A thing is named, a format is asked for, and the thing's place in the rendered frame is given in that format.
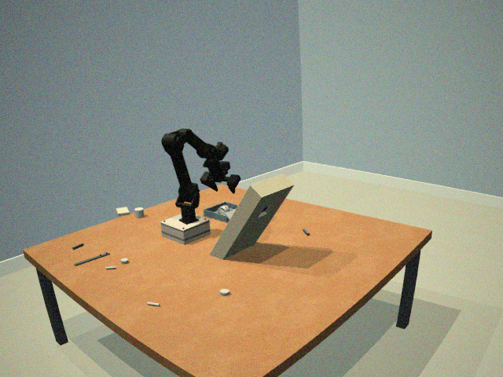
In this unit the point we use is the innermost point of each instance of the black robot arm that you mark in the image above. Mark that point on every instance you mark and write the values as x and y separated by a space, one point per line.
173 144

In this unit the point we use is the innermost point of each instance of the pale grey cylinder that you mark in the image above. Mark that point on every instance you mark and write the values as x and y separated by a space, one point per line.
139 212

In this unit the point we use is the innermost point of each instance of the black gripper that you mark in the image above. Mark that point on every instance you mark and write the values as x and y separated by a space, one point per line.
209 179

